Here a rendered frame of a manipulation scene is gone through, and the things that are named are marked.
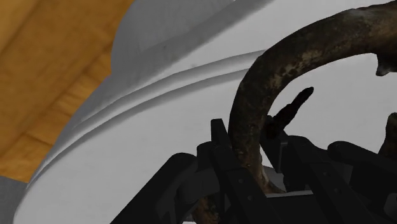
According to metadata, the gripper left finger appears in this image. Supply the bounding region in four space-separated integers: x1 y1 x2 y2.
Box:
109 118 280 224

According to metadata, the dark brown curved antler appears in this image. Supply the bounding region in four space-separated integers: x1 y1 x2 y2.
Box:
190 0 397 224

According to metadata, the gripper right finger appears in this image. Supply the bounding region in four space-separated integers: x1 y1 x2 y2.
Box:
260 123 397 224

